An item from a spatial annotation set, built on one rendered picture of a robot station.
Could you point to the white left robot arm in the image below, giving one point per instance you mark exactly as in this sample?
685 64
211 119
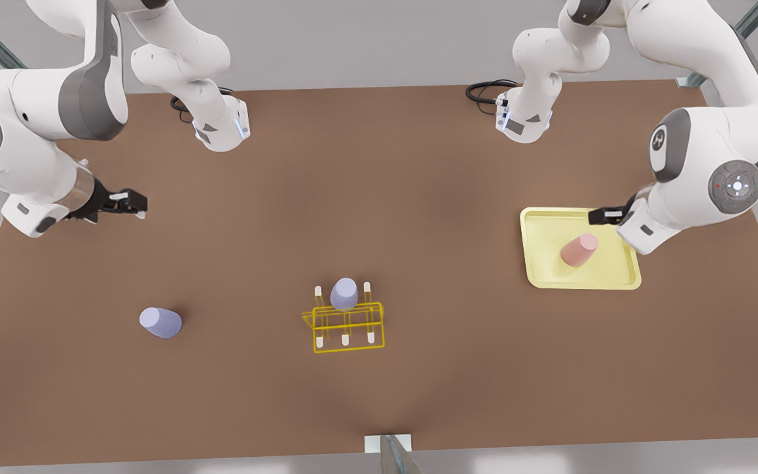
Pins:
714 131

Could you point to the lavender cup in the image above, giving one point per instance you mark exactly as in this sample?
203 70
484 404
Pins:
160 322
344 293

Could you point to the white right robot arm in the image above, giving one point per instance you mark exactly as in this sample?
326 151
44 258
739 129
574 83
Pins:
37 105

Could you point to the pink cup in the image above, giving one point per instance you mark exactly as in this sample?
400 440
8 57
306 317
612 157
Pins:
578 249

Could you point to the yellow tray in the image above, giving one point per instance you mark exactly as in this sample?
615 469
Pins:
580 249

